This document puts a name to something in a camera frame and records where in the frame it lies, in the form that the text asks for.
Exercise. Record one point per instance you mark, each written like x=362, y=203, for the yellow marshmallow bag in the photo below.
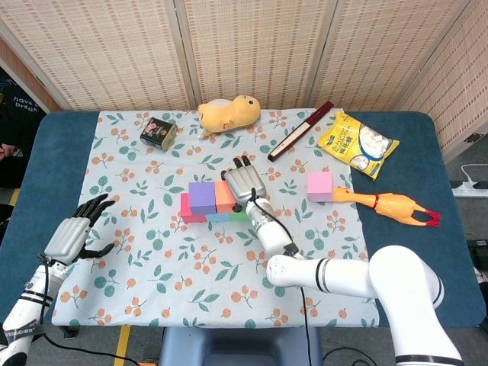
x=354, y=143

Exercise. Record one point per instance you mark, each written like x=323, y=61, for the dark blue table cover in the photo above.
x=57, y=160

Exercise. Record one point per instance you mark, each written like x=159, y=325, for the black luncheon meat tin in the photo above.
x=158, y=133

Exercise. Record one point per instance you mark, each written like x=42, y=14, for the purple foam cube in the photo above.
x=202, y=198

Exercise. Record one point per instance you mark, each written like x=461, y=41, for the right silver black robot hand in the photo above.
x=246, y=185

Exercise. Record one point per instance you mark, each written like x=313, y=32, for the yellow plush toy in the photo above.
x=228, y=114

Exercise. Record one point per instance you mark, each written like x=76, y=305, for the dark red folding fan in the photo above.
x=299, y=131

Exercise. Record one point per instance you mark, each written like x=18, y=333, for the black box device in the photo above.
x=481, y=244

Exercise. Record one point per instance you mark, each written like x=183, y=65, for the black table leg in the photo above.
x=70, y=331

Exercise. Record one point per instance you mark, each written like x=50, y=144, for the white power strip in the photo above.
x=470, y=188

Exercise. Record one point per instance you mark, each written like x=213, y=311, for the light blue foam cube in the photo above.
x=218, y=218

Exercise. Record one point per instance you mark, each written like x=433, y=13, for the person in black shirt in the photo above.
x=15, y=126

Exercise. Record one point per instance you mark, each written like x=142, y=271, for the floral print tablecloth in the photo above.
x=190, y=274

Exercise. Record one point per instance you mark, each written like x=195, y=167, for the pink foam cube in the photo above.
x=320, y=185

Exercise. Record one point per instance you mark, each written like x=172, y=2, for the orange foam cube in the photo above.
x=225, y=198

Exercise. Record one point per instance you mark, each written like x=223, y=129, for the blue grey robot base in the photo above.
x=240, y=347

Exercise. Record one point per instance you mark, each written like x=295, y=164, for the woven bamboo folding screen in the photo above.
x=114, y=57

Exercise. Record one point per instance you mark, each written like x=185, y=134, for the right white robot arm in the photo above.
x=400, y=278

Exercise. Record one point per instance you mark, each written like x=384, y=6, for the magenta foam cube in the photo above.
x=185, y=207

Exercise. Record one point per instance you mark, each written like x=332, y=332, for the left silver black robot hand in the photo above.
x=66, y=238

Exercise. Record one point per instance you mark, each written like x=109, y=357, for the green foam cube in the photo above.
x=238, y=216

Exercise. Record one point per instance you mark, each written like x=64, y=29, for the yellow rubber chicken toy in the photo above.
x=392, y=204

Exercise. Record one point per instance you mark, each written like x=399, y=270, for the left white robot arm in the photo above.
x=23, y=316

